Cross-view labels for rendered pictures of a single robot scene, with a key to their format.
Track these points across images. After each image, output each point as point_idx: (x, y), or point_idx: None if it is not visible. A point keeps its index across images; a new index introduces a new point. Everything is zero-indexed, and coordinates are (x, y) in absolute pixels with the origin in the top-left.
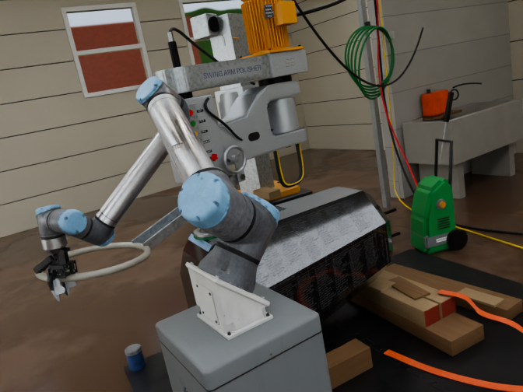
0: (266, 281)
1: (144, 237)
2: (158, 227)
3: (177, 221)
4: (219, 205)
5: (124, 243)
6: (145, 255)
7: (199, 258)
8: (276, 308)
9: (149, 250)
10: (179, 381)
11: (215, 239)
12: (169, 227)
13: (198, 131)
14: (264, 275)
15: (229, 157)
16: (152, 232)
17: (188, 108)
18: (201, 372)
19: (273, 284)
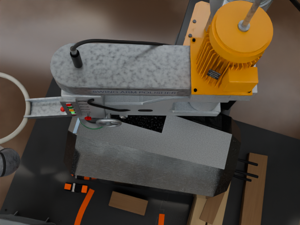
0: (92, 174)
1: (35, 101)
2: (48, 100)
3: (54, 115)
4: None
5: (23, 92)
6: (10, 138)
7: (70, 126)
8: None
9: (21, 129)
10: None
11: (84, 127)
12: (46, 116)
13: (75, 109)
14: (93, 170)
15: (102, 122)
16: (43, 100)
17: (12, 171)
18: None
19: (95, 177)
